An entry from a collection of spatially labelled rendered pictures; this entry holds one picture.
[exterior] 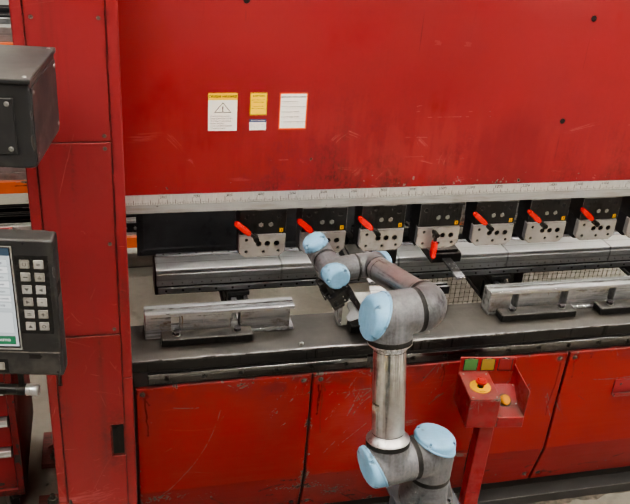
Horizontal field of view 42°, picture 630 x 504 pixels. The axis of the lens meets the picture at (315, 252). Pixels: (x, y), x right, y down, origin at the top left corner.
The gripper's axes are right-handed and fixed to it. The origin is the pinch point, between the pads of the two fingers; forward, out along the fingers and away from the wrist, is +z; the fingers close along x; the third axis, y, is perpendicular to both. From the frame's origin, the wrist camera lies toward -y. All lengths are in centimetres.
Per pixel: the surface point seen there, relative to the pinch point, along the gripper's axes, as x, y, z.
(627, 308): 18, -89, 63
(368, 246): -11.3, -15.6, -10.0
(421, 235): -7.1, -32.7, -4.4
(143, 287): -201, 63, 88
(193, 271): -51, 36, -12
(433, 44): -10, -59, -63
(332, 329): -12.4, 8.3, 13.2
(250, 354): -9.7, 36.4, -1.8
